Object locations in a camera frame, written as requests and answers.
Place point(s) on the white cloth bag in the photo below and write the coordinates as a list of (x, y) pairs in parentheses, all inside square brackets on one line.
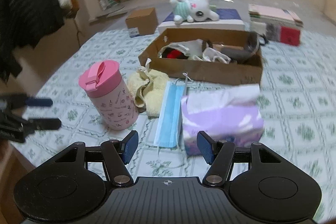
[(190, 48)]

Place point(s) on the pink lidded tumbler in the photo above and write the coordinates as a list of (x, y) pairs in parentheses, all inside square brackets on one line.
[(104, 85)]

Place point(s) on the blue surgical face mask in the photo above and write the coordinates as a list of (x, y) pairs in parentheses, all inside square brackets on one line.
[(169, 132)]

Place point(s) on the purple tissue pack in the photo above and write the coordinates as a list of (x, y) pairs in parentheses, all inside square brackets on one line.
[(229, 114)]

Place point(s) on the open brown cardboard tray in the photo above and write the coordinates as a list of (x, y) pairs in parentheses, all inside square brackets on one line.
[(234, 73)]

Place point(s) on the dark grey drawstring pouch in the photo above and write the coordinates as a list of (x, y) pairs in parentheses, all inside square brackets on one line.
[(252, 45)]

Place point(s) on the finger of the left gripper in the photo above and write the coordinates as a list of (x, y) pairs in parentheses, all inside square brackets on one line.
[(11, 123), (19, 100)]

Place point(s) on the white bunny plush toy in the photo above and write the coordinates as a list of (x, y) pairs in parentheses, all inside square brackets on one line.
[(192, 11)]

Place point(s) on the white folded sock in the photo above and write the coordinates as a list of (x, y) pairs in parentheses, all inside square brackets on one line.
[(213, 56)]

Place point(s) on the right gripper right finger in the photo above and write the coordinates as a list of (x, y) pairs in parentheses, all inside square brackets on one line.
[(207, 146)]

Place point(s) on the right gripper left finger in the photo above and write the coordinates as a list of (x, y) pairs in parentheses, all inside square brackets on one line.
[(128, 146)]

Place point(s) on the floral patterned bed sheet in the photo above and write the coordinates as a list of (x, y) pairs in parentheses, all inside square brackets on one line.
[(297, 104)]

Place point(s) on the brown hanging coat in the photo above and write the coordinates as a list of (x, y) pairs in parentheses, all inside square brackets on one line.
[(74, 9)]

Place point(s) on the cream fluffy towel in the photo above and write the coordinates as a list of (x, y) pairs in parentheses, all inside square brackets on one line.
[(147, 87)]

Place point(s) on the small brown cardboard box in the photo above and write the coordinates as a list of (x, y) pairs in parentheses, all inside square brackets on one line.
[(142, 22)]

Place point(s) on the black red round plush pad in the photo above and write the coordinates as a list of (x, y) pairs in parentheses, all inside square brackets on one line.
[(170, 53)]

